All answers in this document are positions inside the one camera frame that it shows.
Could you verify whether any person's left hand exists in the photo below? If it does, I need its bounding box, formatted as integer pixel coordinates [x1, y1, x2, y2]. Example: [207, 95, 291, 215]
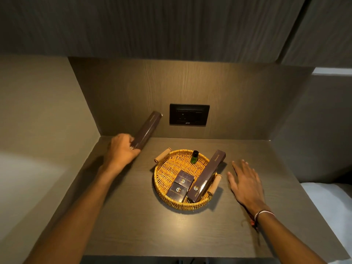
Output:
[100, 133, 141, 173]

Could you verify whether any person's right hand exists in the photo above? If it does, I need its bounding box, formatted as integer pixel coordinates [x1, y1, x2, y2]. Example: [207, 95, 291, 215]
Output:
[227, 159, 267, 215]

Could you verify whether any long dark brown box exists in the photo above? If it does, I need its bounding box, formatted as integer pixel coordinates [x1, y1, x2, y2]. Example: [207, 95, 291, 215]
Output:
[186, 150, 226, 203]
[129, 111, 163, 151]

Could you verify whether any person's left forearm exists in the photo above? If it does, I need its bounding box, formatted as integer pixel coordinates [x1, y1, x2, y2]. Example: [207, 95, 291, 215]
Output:
[23, 165, 130, 264]

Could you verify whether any person's right forearm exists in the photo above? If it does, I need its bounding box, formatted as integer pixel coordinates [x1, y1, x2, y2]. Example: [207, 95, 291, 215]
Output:
[254, 212, 328, 264]

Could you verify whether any white wristband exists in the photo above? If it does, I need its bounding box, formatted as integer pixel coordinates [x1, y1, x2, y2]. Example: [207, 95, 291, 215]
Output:
[254, 210, 275, 222]

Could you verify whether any round woven wicker basket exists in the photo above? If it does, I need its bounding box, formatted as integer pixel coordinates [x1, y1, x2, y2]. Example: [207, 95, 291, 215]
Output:
[153, 147, 223, 211]

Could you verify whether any red wrist thread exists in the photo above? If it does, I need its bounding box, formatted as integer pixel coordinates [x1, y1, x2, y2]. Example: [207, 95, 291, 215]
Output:
[248, 214, 261, 232]

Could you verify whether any small dark brown box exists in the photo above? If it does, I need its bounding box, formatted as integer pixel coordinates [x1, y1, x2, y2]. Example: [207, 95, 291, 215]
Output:
[166, 182, 189, 203]
[175, 170, 195, 190]

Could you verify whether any dark wooden overhead cabinet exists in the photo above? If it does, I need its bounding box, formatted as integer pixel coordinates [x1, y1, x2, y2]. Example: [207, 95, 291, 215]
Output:
[0, 0, 307, 63]

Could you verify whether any dark wooden cabinet door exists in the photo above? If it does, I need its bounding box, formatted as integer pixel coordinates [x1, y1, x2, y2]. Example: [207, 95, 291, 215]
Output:
[277, 0, 352, 68]

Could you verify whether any black wall socket panel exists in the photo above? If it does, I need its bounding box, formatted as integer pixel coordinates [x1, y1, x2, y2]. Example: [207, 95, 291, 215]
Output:
[169, 103, 210, 126]

